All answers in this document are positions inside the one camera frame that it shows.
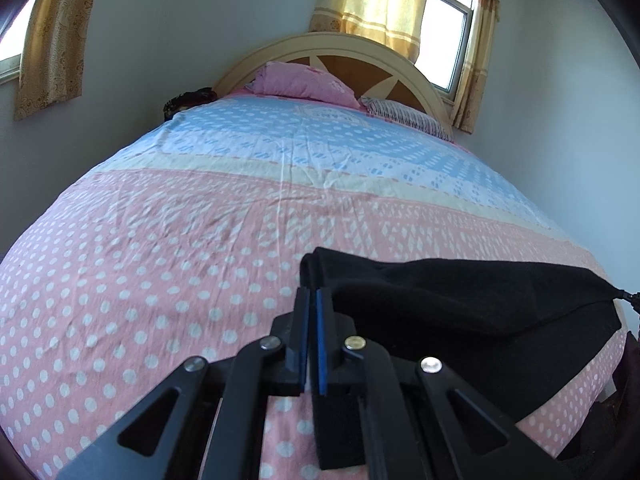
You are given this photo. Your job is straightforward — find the black pants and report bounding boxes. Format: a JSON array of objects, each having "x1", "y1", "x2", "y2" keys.
[{"x1": 299, "y1": 248, "x2": 622, "y2": 422}]

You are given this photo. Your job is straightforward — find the dark clothing beside bed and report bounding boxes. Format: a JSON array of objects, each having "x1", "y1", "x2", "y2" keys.
[{"x1": 163, "y1": 87, "x2": 218, "y2": 122}]

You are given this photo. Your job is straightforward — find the pink blue dotted bedspread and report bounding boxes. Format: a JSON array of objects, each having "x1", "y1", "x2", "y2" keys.
[{"x1": 1, "y1": 93, "x2": 598, "y2": 479}]

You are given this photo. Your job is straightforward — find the striped pillow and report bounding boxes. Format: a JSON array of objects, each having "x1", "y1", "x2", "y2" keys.
[{"x1": 360, "y1": 96, "x2": 454, "y2": 142}]

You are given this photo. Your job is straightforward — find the yellow curtain right of window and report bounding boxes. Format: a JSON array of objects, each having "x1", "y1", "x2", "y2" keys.
[{"x1": 451, "y1": 0, "x2": 500, "y2": 134}]

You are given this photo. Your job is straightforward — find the window behind headboard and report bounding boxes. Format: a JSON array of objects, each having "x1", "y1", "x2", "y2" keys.
[{"x1": 416, "y1": 0, "x2": 473, "y2": 101}]

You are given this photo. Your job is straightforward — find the cream wooden headboard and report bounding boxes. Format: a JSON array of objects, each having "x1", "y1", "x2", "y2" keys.
[{"x1": 214, "y1": 32, "x2": 451, "y2": 130}]

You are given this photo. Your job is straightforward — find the pink pillow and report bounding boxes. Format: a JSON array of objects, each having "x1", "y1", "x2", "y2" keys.
[{"x1": 245, "y1": 62, "x2": 360, "y2": 110}]

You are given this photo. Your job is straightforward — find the yellow curtain side window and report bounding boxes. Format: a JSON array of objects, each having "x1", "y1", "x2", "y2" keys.
[{"x1": 14, "y1": 0, "x2": 94, "y2": 120}]

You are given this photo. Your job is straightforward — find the yellow curtain behind headboard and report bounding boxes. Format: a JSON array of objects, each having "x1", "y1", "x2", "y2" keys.
[{"x1": 309, "y1": 0, "x2": 426, "y2": 62}]

